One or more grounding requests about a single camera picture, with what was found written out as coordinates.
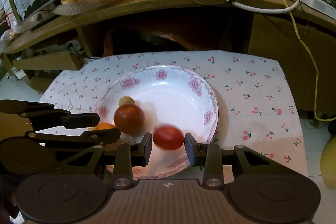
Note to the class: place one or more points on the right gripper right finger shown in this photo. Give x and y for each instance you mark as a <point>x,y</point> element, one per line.
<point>209,156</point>

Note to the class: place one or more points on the small red tomato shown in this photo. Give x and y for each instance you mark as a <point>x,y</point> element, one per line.
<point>168,137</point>

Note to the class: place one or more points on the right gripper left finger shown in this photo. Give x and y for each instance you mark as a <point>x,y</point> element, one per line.
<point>129,155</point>

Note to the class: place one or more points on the wooden tv cabinet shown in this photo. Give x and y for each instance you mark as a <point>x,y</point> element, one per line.
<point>303,42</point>

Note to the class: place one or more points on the yellow trash bin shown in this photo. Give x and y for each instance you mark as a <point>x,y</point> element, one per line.
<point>328,164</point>

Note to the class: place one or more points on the dark red tomato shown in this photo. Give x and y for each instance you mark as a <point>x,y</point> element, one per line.
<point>129,119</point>

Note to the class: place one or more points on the small green kiwi fruit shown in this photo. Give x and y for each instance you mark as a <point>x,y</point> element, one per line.
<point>126,100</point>

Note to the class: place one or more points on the white floral plate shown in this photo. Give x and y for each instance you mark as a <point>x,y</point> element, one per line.
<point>168,95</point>

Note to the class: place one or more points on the small orange mandarin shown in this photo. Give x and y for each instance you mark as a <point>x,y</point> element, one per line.
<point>104,126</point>

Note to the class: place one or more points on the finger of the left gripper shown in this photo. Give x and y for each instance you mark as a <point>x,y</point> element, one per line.
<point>85,140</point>
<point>45,115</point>

